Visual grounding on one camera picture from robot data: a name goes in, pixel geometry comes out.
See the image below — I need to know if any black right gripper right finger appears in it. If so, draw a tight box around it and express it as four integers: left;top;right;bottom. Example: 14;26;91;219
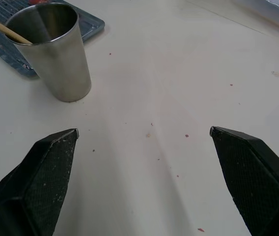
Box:
209;126;279;236

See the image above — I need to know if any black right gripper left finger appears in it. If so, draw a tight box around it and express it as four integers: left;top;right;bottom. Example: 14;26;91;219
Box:
0;128;80;236

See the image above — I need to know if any wooden stick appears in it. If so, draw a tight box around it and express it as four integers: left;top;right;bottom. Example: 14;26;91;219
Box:
0;12;33;45

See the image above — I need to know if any stainless steel cup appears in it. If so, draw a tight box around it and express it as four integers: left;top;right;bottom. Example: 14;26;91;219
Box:
4;4;92;103

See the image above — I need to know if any dark grey ridged tray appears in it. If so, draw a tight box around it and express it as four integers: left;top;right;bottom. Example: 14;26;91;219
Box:
0;0;106;77

